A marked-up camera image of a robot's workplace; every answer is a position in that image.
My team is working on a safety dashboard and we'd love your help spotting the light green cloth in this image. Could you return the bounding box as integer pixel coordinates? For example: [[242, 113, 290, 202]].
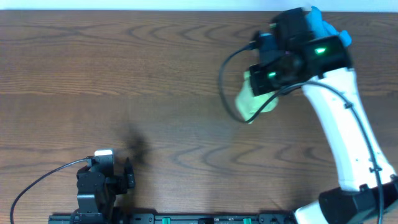
[[235, 71, 274, 121]]

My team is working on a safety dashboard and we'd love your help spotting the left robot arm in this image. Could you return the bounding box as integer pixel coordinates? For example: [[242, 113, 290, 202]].
[[68, 154, 136, 224]]

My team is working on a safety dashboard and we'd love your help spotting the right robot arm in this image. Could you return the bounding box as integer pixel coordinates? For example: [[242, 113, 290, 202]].
[[236, 8, 397, 223]]

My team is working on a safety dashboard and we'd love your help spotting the blue cloth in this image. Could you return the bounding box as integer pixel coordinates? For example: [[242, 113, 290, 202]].
[[305, 6, 352, 47]]

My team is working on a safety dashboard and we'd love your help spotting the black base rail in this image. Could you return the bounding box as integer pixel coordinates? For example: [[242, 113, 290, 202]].
[[48, 212, 296, 224]]

